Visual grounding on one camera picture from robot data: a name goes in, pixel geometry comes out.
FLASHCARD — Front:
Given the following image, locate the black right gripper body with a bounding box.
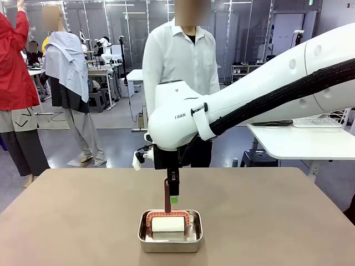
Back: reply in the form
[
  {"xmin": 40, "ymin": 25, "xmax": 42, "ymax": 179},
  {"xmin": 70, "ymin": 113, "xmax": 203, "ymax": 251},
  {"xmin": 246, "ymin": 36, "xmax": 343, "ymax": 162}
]
[{"xmin": 153, "ymin": 145, "xmax": 191, "ymax": 170}]

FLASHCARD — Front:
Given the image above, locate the red handled lint roller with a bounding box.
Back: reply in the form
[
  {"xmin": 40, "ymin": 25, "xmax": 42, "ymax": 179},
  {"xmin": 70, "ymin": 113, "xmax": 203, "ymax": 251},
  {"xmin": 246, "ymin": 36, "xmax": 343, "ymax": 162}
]
[{"xmin": 146, "ymin": 178, "xmax": 193, "ymax": 233}]

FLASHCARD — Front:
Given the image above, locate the man's right forearm white sleeve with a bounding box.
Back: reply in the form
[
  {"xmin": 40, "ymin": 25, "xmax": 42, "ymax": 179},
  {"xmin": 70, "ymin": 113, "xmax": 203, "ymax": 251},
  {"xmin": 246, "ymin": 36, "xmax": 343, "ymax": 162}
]
[{"xmin": 142, "ymin": 80, "xmax": 158, "ymax": 120}]

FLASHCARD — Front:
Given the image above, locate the man's left forearm white sleeve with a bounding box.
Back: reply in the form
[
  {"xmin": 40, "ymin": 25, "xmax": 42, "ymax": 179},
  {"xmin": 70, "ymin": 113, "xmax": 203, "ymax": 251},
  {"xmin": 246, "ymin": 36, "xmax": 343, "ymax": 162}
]
[{"xmin": 206, "ymin": 69, "xmax": 221, "ymax": 95}]

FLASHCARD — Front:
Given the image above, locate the rectangular steel tray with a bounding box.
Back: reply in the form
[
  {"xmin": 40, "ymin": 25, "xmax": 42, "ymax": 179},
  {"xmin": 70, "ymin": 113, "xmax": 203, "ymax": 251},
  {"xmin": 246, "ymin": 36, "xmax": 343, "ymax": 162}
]
[{"xmin": 138, "ymin": 209, "xmax": 204, "ymax": 253}]

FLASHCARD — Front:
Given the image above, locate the black stool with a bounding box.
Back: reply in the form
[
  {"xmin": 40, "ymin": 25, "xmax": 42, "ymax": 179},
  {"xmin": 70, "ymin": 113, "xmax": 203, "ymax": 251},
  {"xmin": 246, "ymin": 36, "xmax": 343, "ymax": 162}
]
[{"xmin": 239, "ymin": 149, "xmax": 279, "ymax": 168}]

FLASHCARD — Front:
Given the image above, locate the white background desk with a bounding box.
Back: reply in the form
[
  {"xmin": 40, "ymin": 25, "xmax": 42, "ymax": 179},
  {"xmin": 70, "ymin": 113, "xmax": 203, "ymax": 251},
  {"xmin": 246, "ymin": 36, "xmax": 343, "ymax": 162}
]
[{"xmin": 126, "ymin": 69, "xmax": 149, "ymax": 132}]

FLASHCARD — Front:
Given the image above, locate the grey plastic stool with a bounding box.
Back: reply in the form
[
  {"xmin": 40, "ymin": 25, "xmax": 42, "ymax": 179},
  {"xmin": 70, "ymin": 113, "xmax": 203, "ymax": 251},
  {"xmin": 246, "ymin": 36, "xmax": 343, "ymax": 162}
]
[{"xmin": 88, "ymin": 88, "xmax": 111, "ymax": 112}]

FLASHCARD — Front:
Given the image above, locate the man in white shirt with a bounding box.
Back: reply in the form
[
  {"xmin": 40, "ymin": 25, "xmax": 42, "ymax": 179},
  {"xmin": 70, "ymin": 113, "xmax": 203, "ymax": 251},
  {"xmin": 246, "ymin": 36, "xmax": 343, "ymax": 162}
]
[{"xmin": 142, "ymin": 0, "xmax": 221, "ymax": 168}]

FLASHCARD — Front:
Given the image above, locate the black tripod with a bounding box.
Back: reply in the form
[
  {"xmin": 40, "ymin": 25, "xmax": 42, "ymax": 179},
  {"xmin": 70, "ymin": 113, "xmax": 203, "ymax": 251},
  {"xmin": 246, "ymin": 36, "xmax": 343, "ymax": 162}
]
[{"xmin": 118, "ymin": 35, "xmax": 131, "ymax": 84}]

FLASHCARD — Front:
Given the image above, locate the background workbench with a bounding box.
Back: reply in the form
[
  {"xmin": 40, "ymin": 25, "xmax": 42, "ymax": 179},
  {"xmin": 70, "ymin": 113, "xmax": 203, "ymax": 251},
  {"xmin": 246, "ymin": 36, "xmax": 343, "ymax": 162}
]
[{"xmin": 85, "ymin": 60, "xmax": 123, "ymax": 109}]

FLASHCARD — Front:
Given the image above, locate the white shoe rack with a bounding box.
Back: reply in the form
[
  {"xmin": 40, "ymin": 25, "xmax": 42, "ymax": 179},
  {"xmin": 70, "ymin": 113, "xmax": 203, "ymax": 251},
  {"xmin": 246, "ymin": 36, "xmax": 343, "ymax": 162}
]
[{"xmin": 231, "ymin": 62, "xmax": 264, "ymax": 85}]

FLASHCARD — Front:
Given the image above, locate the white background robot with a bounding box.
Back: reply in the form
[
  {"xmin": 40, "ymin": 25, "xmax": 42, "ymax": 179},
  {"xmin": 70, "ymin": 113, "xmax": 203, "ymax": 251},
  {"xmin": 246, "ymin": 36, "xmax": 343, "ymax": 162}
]
[{"xmin": 94, "ymin": 35, "xmax": 114, "ymax": 66}]

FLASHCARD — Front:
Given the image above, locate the white side table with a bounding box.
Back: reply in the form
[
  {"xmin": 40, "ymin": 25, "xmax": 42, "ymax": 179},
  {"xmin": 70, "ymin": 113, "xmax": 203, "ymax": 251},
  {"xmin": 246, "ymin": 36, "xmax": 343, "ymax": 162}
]
[{"xmin": 246, "ymin": 121, "xmax": 355, "ymax": 178}]

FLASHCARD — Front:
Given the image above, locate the seated person in dark top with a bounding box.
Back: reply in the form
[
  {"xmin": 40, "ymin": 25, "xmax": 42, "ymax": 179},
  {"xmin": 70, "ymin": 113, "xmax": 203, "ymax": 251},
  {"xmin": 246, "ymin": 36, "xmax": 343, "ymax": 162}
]
[{"xmin": 24, "ymin": 40, "xmax": 45, "ymax": 67}]

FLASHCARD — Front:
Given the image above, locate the grey door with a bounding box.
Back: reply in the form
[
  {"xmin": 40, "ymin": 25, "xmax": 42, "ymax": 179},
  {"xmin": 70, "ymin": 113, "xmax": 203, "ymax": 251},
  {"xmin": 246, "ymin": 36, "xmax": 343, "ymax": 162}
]
[{"xmin": 271, "ymin": 11, "xmax": 317, "ymax": 58}]

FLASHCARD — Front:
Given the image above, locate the black stand with white box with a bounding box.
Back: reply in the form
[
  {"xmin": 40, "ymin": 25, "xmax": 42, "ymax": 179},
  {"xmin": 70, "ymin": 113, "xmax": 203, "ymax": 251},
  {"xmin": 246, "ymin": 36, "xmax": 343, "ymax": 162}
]
[{"xmin": 293, "ymin": 29, "xmax": 305, "ymax": 45}]

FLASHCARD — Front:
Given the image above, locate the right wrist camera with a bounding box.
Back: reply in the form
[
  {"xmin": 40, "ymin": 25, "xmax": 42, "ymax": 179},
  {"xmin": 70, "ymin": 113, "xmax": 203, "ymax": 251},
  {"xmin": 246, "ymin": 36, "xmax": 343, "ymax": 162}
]
[{"xmin": 132, "ymin": 144, "xmax": 155, "ymax": 171}]

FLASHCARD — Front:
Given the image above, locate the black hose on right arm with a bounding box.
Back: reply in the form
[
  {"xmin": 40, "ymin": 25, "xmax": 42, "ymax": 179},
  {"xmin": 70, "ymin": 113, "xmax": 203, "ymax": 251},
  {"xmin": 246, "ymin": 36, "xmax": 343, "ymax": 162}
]
[{"xmin": 209, "ymin": 57, "xmax": 355, "ymax": 137}]

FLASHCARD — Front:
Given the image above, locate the white wire dish rack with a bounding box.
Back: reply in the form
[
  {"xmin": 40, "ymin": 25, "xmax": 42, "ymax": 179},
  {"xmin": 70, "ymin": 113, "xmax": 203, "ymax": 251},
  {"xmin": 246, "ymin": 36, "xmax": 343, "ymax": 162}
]
[{"xmin": 292, "ymin": 107, "xmax": 352, "ymax": 129}]

